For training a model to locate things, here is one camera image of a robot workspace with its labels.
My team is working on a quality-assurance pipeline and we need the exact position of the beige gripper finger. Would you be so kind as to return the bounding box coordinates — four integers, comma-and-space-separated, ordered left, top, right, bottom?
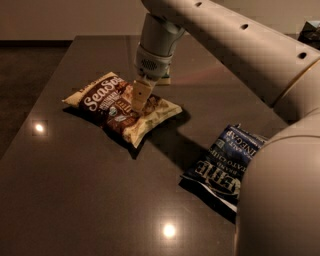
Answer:
131, 77, 156, 112

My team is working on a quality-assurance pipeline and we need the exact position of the brown sea salt chip bag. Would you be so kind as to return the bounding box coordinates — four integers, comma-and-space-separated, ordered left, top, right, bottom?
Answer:
63, 72, 182, 148

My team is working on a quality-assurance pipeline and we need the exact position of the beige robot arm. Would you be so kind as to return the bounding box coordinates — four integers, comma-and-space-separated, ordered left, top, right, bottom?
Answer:
133, 0, 320, 256

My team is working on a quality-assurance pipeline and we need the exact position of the green and yellow sponge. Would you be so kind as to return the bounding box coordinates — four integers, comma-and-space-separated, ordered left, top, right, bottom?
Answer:
157, 70, 171, 86

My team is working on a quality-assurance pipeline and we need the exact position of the blue kettle chip bag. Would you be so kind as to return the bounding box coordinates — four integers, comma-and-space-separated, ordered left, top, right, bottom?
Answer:
182, 124, 267, 212

